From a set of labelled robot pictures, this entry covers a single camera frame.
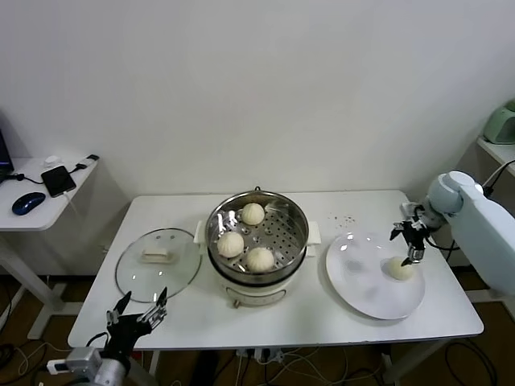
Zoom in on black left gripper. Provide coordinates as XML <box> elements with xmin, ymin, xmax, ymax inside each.
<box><xmin>105</xmin><ymin>285</ymin><xmax>169</xmax><ymax>359</ymax></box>

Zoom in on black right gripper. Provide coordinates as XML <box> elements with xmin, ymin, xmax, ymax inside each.
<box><xmin>388</xmin><ymin>220</ymin><xmax>429</xmax><ymax>268</ymax></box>

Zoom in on white steamed baozi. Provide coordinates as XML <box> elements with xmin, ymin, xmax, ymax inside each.
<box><xmin>216</xmin><ymin>232</ymin><xmax>245</xmax><ymax>258</ymax></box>
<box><xmin>386</xmin><ymin>257</ymin><xmax>415</xmax><ymax>281</ymax></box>
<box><xmin>241</xmin><ymin>203</ymin><xmax>266</xmax><ymax>226</ymax></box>
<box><xmin>245</xmin><ymin>247</ymin><xmax>275</xmax><ymax>273</ymax></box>

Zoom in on round glass pot lid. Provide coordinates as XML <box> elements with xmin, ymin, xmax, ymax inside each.
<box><xmin>115</xmin><ymin>228</ymin><xmax>202</xmax><ymax>303</ymax></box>

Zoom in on stainless steel steamer basket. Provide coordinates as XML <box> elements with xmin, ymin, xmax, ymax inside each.
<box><xmin>204</xmin><ymin>186</ymin><xmax>310</xmax><ymax>283</ymax></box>

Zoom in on round white plate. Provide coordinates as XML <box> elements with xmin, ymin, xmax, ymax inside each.
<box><xmin>325</xmin><ymin>231</ymin><xmax>426</xmax><ymax>321</ymax></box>

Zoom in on cream electric cooker pot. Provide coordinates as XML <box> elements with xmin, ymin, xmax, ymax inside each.
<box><xmin>193</xmin><ymin>220</ymin><xmax>322</xmax><ymax>310</ymax></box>

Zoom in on white power strip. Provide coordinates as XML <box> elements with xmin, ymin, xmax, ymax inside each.
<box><xmin>235</xmin><ymin>347</ymin><xmax>285</xmax><ymax>365</ymax></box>

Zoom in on white side desk with mouse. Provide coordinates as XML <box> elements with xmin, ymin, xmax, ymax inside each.
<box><xmin>0</xmin><ymin>156</ymin><xmax>100</xmax><ymax>343</ymax></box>

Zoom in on pale green appliance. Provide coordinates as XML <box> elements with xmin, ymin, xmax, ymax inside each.
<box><xmin>481</xmin><ymin>99</ymin><xmax>515</xmax><ymax>146</ymax></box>

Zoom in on black smartphone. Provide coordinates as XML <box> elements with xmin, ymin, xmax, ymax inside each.
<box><xmin>40</xmin><ymin>165</ymin><xmax>77</xmax><ymax>199</ymax></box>

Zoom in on blue computer mouse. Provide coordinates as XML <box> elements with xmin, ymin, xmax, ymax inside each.
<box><xmin>10</xmin><ymin>192</ymin><xmax>47</xmax><ymax>216</ymax></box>

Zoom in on black usb adapter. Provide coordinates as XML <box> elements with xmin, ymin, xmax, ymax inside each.
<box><xmin>74</xmin><ymin>154</ymin><xmax>100</xmax><ymax>173</ymax></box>

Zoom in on dark laptop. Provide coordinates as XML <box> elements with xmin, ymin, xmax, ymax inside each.
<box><xmin>0</xmin><ymin>112</ymin><xmax>15</xmax><ymax>184</ymax></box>

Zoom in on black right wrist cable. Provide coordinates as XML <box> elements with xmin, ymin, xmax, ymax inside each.
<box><xmin>425</xmin><ymin>237</ymin><xmax>460</xmax><ymax>252</ymax></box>

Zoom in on black power adapter with cable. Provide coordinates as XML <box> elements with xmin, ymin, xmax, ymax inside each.
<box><xmin>481</xmin><ymin>159</ymin><xmax>515</xmax><ymax>198</ymax></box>

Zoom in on white phone cable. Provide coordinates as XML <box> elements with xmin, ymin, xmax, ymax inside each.
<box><xmin>62</xmin><ymin>191</ymin><xmax>88</xmax><ymax>226</ymax></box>

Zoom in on black desk cable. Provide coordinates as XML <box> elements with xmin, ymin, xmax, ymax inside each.
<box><xmin>0</xmin><ymin>171</ymin><xmax>45</xmax><ymax>187</ymax></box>

